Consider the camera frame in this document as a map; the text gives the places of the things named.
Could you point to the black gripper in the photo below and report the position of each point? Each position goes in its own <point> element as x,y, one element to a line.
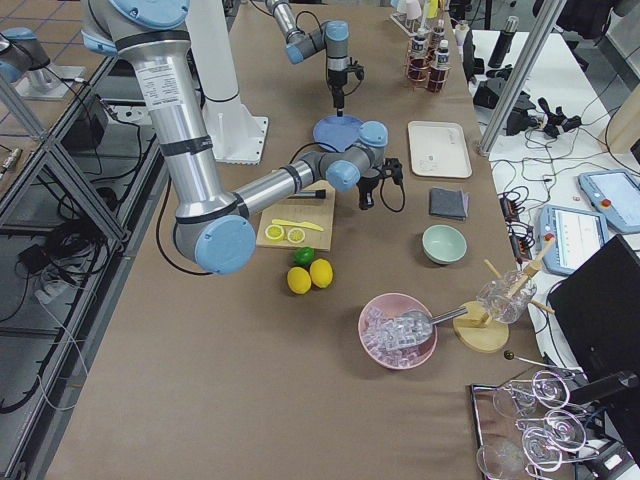
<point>336,88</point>
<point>368,184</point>

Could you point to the blue round plate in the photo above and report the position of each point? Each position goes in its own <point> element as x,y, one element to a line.
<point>337,133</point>

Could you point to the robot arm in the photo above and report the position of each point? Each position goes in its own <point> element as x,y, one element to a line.
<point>331,37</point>
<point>211,227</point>

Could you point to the wooden cutting board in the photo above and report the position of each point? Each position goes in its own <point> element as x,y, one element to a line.
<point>314,210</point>

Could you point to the yellow plastic knife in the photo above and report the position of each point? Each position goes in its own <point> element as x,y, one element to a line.
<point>303,224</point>

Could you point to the lemon half slice lower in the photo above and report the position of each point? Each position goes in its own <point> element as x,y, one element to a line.
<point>296,235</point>

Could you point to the lemon half slice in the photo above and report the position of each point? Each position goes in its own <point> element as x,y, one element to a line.
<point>296,235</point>
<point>274,233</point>

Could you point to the yellow lemon far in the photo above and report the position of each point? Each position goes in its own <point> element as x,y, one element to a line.
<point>321,273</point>

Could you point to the yellow lemon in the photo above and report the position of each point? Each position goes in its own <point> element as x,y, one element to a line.
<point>321,273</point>
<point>298,280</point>

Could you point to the green lime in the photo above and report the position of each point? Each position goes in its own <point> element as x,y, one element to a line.
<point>304,256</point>

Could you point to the grey folded cloth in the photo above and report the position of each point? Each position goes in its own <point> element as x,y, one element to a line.
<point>446,203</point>

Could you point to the cream rabbit tray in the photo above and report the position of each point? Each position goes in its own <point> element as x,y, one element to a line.
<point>438,149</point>

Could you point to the mint green bowl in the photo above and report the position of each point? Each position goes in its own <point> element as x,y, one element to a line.
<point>443,244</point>

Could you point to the tea bottle back right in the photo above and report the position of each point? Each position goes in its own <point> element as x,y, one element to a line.
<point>417,66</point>

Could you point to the tea bottle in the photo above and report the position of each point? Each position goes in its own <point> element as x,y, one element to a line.
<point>439,67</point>
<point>439,32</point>
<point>417,66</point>

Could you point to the lemon half slice upper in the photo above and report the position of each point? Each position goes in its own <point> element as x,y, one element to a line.
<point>274,233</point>

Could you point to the yellow lemon near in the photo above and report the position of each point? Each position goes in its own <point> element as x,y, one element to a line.
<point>298,280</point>

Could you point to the tea bottle front middle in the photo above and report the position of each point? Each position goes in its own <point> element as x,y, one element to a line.
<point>439,67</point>

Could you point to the white cup rack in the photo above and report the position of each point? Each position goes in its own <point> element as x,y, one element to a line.
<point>432,10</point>

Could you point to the pink ice bowl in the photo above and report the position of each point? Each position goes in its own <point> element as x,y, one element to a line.
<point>380,310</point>

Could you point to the pink cup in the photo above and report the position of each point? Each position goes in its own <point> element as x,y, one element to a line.
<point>411,9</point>

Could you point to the tea bottle back left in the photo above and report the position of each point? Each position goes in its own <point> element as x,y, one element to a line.
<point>439,32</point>

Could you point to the metal ice scoop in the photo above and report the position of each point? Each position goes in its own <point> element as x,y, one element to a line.
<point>413,328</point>

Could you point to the wooden cup tree stand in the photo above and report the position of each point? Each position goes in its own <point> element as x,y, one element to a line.
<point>477,330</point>

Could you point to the glass mug on stand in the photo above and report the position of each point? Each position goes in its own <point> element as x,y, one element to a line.
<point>505,299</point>

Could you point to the black thermos bottle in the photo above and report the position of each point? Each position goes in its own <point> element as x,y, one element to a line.
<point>503,42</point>

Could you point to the teach pendant near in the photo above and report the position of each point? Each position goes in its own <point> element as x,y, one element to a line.
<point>569,237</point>

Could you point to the teach pendant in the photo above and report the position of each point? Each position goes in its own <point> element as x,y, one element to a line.
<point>615,194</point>
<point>569,237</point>

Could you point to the teach pendant far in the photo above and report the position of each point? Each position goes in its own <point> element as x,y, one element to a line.
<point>615,194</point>

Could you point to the black laptop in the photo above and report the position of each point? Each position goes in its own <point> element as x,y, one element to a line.
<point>597,309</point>

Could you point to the wine glass rack tray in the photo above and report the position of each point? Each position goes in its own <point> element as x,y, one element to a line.
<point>549,420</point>

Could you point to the copper wire bottle rack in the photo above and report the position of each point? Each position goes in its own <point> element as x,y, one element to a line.
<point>430,53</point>

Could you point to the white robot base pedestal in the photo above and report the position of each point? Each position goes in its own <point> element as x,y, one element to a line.
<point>238,136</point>

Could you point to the aluminium frame post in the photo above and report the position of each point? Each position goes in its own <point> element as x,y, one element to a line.
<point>546,19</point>

